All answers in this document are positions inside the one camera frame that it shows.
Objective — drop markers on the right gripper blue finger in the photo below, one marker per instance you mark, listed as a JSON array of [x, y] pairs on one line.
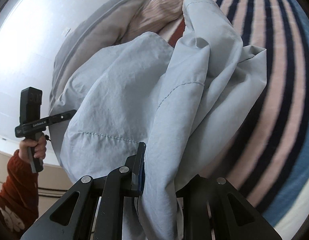
[[138, 173]]

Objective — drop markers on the light blue hooded jacket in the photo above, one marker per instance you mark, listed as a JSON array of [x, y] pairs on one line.
[[185, 102]]

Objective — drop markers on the red sweater left forearm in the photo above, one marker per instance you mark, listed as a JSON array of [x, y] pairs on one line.
[[19, 199]]

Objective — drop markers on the left hand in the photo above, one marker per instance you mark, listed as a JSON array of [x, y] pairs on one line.
[[39, 148]]

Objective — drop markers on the striped bed blanket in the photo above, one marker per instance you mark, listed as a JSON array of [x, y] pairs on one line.
[[268, 160]]

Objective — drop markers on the grey pink striped duvet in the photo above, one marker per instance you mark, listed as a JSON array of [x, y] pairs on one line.
[[115, 22]]

